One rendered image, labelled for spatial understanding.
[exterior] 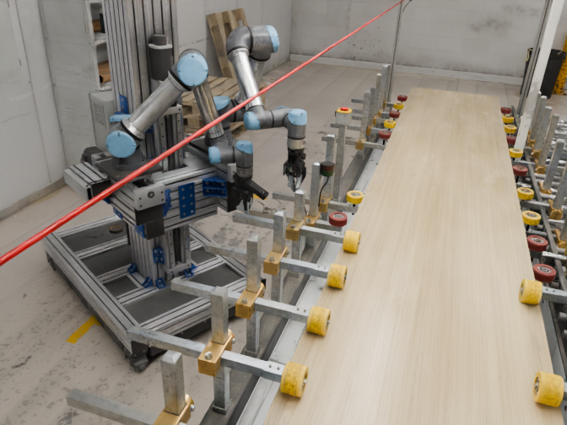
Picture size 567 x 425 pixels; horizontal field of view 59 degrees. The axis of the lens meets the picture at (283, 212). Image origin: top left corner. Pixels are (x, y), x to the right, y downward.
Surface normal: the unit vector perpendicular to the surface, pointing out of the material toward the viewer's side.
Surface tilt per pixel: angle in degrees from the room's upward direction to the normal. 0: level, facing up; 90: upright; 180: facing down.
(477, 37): 90
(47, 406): 0
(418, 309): 0
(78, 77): 90
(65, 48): 90
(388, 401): 0
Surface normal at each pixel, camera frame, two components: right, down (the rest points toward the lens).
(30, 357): 0.04, -0.88
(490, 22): -0.32, 0.43
